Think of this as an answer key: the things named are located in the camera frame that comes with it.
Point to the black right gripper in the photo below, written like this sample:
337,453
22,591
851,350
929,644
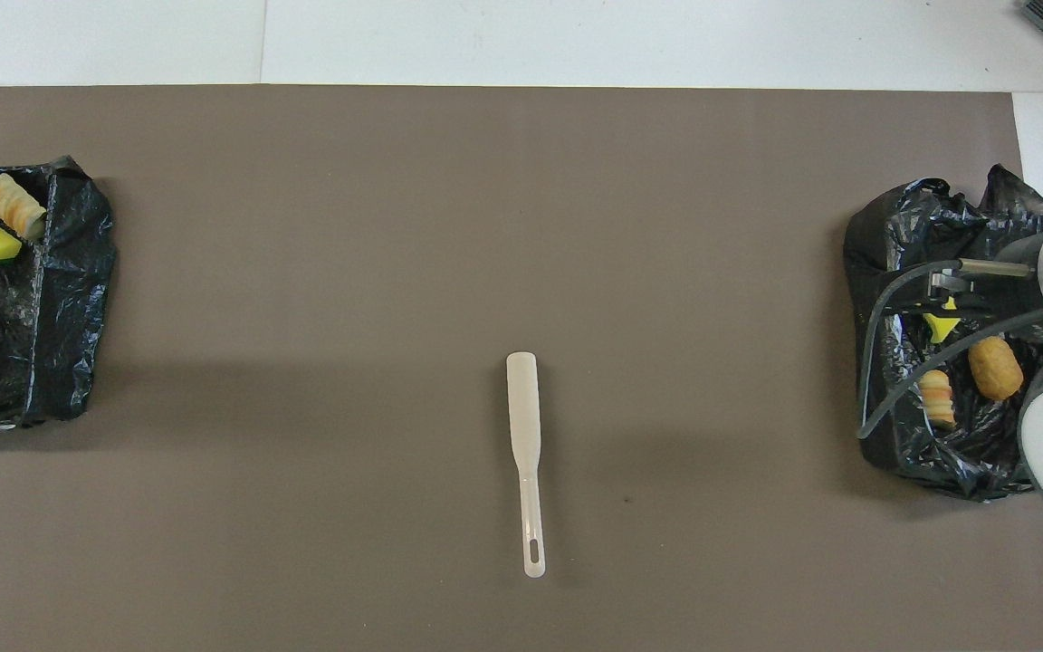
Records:
1019,252

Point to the green and yellow sponge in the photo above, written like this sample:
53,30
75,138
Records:
942,328

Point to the brown toy bread roll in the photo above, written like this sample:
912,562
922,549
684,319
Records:
995,369

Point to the pale yellow toy pastry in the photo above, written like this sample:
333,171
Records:
938,400

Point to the beige brush black bristles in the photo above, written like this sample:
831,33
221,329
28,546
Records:
523,417

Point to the orange striped toy croissant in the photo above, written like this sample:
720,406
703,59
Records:
13,206

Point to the open black bag-lined bin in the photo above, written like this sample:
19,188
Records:
902,235

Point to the taut black bag-lined bin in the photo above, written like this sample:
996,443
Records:
51,299

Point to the brown table mat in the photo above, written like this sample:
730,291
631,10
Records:
395,272

